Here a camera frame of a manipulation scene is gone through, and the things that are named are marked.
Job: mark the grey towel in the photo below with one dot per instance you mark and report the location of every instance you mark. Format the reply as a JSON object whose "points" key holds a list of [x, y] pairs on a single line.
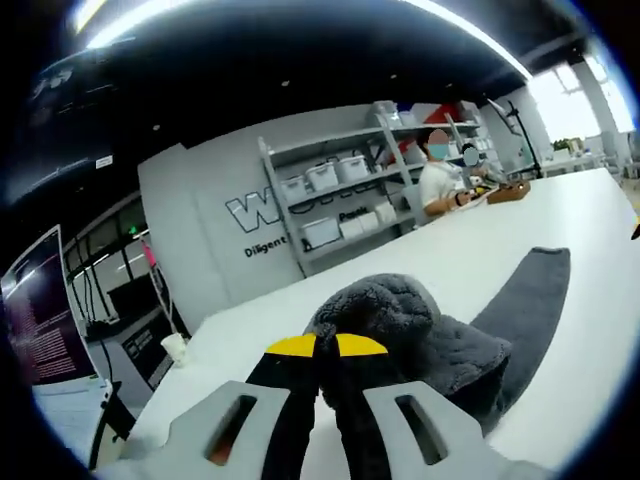
{"points": [[450, 340]]}

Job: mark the white paper cup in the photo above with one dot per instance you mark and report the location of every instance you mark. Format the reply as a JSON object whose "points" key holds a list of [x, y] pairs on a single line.
{"points": [[175, 350]]}

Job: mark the small green plant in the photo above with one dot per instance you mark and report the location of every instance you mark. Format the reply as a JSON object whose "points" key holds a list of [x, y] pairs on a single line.
{"points": [[567, 145]]}

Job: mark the wooden tray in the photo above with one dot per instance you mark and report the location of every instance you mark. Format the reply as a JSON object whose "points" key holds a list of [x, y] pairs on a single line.
{"points": [[509, 192]]}

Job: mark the black stand with screen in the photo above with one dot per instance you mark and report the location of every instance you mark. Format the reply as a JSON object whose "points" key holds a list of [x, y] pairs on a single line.
{"points": [[525, 140]]}

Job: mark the pink white pole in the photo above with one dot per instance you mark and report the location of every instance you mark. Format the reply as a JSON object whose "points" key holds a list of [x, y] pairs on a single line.
{"points": [[159, 285]]}

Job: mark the computer monitor with purple screen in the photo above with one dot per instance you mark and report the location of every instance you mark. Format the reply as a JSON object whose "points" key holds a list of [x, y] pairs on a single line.
{"points": [[40, 310]]}

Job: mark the ceiling light strip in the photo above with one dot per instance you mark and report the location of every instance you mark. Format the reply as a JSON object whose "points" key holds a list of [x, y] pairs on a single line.
{"points": [[495, 50]]}

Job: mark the grey metal shelf unit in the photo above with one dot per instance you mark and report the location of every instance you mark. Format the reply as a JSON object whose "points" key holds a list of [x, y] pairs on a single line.
{"points": [[272, 200]]}

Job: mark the group of white storage boxes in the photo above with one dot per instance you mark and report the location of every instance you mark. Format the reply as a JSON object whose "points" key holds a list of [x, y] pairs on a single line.
{"points": [[325, 175]]}

